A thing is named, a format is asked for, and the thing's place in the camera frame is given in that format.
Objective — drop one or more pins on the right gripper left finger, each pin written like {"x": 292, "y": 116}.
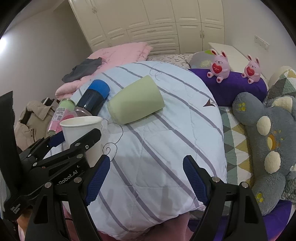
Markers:
{"x": 47, "y": 221}

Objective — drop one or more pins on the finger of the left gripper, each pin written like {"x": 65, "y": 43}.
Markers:
{"x": 41, "y": 147}
{"x": 74, "y": 157}

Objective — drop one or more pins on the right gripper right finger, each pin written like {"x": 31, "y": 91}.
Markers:
{"x": 245, "y": 221}

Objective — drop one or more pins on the white paper cup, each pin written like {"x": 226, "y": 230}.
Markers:
{"x": 75, "y": 128}

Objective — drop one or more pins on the clear cup with pink label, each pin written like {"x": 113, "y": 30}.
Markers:
{"x": 78, "y": 112}

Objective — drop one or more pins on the light green plastic cup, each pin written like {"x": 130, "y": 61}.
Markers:
{"x": 136, "y": 101}

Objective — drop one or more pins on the beige jacket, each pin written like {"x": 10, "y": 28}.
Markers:
{"x": 33, "y": 123}

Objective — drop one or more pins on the green and pink can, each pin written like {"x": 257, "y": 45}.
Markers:
{"x": 65, "y": 107}

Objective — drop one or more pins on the blue and black can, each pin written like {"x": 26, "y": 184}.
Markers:
{"x": 94, "y": 97}

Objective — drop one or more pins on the triangle pattern quilt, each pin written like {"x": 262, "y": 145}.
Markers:
{"x": 237, "y": 153}

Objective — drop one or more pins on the striped white quilt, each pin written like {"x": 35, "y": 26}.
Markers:
{"x": 146, "y": 184}

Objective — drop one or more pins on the dark grey garment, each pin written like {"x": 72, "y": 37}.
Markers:
{"x": 86, "y": 67}

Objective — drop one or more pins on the grey plush toy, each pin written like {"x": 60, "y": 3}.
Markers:
{"x": 271, "y": 135}

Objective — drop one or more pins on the folded pink quilt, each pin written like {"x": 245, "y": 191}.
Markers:
{"x": 111, "y": 57}

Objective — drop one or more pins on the purple cushion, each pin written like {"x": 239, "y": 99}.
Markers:
{"x": 225, "y": 92}

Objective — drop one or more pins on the heart pattern bedsheet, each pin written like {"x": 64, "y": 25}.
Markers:
{"x": 180, "y": 60}

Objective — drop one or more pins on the triangle pattern pillow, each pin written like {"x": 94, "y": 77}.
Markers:
{"x": 281, "y": 83}

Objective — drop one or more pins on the grey flower pillow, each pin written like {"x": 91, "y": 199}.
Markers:
{"x": 202, "y": 60}

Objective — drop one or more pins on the cream wardrobe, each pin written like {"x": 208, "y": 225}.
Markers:
{"x": 170, "y": 27}

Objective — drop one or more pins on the right pink bunny toy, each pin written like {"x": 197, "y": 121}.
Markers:
{"x": 252, "y": 70}

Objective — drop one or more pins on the pink bunny toy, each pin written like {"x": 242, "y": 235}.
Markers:
{"x": 252, "y": 70}
{"x": 220, "y": 66}

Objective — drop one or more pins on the left pink bunny toy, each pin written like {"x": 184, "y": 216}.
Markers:
{"x": 220, "y": 66}

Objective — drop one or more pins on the white board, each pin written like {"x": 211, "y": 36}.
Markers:
{"x": 237, "y": 60}

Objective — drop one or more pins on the wall socket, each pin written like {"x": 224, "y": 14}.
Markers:
{"x": 261, "y": 42}

